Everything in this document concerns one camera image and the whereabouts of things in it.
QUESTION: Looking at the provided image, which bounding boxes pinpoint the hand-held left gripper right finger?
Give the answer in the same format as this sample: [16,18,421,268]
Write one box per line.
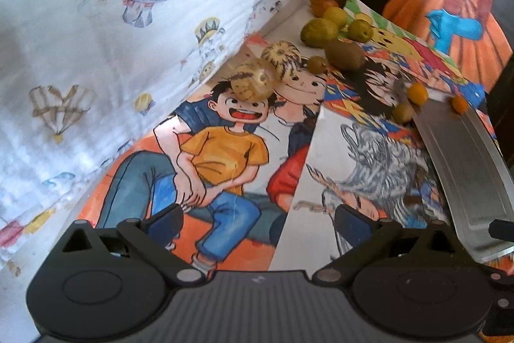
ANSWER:
[314,204,463,283]

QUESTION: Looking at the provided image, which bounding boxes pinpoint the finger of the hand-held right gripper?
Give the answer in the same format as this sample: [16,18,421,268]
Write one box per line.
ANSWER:
[489,219,514,239]

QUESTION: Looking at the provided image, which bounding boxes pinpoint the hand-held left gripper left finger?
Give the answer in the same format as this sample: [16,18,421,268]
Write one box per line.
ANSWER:
[60,203,202,283]

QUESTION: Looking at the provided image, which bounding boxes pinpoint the grey metal tray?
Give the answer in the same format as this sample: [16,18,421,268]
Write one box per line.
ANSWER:
[413,94,514,264]

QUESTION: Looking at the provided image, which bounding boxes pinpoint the small orange fruit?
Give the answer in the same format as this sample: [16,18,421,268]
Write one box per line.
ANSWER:
[407,82,428,102]
[450,95,469,114]

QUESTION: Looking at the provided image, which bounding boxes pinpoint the small striped melon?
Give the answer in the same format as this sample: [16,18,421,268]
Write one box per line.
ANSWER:
[261,41,298,81]
[230,59,278,103]

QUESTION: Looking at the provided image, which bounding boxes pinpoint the brown kiwi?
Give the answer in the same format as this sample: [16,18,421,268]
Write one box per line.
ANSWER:
[324,39,366,70]

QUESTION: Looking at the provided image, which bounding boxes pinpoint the grey-haired figure poster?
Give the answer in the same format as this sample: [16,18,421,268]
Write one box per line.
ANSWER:
[268,102,456,272]

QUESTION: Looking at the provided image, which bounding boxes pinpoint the cartoon boys poster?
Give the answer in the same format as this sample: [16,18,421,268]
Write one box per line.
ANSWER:
[76,33,327,274]

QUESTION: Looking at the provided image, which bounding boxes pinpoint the small green fruit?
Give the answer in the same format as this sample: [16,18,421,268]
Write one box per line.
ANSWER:
[392,103,415,125]
[307,56,329,74]

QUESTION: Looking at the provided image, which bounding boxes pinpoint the colourful comic poster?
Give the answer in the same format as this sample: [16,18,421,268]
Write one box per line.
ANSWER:
[321,33,487,139]

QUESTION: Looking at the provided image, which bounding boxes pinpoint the white printed cloth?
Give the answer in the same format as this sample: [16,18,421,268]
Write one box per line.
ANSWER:
[0,0,322,279]

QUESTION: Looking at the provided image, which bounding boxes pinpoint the potato on table left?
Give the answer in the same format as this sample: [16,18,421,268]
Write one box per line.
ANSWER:
[347,19,374,43]

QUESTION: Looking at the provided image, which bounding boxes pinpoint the yellow round fruit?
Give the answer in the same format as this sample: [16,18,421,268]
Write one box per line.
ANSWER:
[323,6,350,29]

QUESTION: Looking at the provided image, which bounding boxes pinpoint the orange dress wall poster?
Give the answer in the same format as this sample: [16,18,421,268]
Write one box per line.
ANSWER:
[381,0,514,87]

